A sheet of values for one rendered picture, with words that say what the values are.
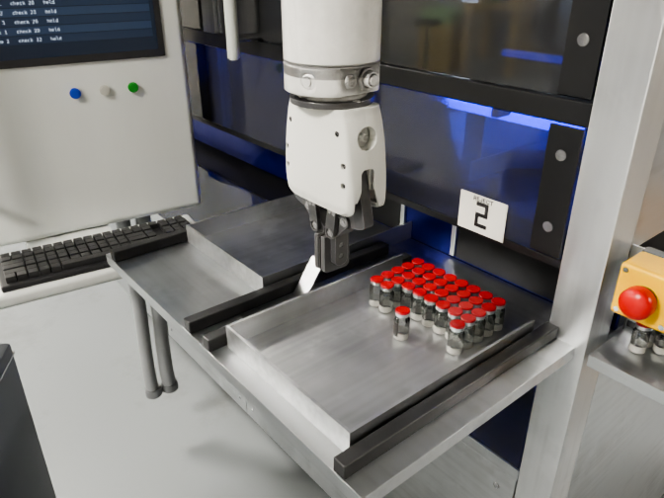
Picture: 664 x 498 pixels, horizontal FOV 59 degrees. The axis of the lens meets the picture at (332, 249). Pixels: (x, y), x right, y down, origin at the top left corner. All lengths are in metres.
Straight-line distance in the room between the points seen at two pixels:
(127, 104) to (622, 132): 1.01
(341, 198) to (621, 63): 0.38
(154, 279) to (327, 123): 0.59
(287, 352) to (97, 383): 1.54
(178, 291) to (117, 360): 1.42
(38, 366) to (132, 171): 1.21
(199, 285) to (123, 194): 0.51
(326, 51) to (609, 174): 0.42
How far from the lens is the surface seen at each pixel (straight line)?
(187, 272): 1.04
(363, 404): 0.73
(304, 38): 0.50
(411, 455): 0.68
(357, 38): 0.50
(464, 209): 0.92
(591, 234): 0.82
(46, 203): 1.43
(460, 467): 1.18
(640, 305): 0.78
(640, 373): 0.88
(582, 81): 0.79
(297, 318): 0.88
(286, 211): 1.25
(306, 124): 0.53
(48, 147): 1.39
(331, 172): 0.52
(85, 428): 2.13
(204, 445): 1.97
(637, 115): 0.76
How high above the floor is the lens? 1.37
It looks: 27 degrees down
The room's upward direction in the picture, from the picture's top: straight up
